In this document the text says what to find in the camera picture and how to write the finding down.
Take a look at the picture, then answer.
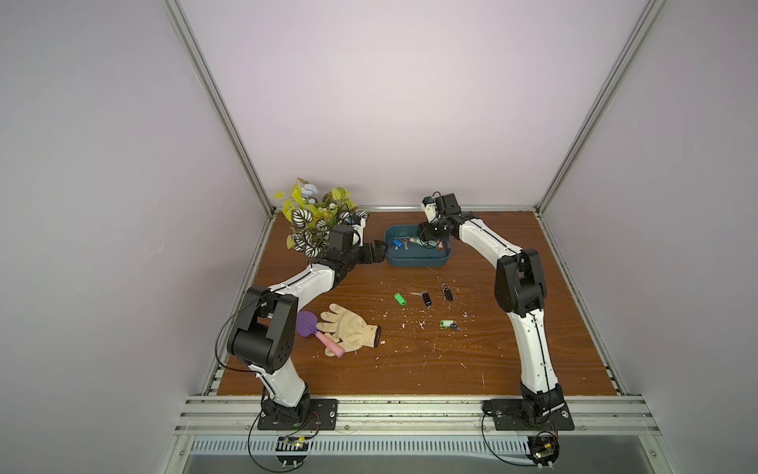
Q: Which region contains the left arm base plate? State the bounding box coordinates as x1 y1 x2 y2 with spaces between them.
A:
257 398 339 431

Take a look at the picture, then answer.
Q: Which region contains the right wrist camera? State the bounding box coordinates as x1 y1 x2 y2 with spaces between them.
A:
422 197 439 223

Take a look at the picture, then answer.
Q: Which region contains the right electronics board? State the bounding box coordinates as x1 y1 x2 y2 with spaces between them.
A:
527 431 561 469

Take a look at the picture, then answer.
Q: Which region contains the beige work glove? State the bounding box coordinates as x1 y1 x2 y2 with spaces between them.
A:
317 303 381 353

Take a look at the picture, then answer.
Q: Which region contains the left electronics board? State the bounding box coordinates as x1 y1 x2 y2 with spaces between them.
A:
274 436 311 472

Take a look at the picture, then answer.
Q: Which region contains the purple pink garden trowel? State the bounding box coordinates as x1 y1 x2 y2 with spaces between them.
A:
296 311 345 357

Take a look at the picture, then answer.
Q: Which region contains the aluminium front rail frame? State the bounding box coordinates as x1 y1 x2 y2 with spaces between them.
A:
158 395 680 473

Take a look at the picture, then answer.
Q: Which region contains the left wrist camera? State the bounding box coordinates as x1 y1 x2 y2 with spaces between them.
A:
351 209 369 247

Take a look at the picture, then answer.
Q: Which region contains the teal plastic storage box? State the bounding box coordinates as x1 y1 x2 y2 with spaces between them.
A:
384 224 453 268

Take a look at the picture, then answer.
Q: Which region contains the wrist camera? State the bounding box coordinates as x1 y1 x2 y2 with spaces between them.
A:
422 197 439 223
351 209 369 247

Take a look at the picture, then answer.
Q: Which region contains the electronics board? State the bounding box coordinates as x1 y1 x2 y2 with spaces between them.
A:
527 431 561 469
274 436 311 472

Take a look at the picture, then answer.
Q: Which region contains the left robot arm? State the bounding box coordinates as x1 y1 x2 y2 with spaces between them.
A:
226 215 387 423

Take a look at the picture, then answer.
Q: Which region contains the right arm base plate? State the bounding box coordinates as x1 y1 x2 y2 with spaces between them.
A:
482 398 576 433

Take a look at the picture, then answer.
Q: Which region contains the artificial potted plant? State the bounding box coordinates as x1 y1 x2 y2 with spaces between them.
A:
274 178 368 259

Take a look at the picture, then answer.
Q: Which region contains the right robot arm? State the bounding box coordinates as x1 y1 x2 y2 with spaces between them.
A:
418 194 565 423

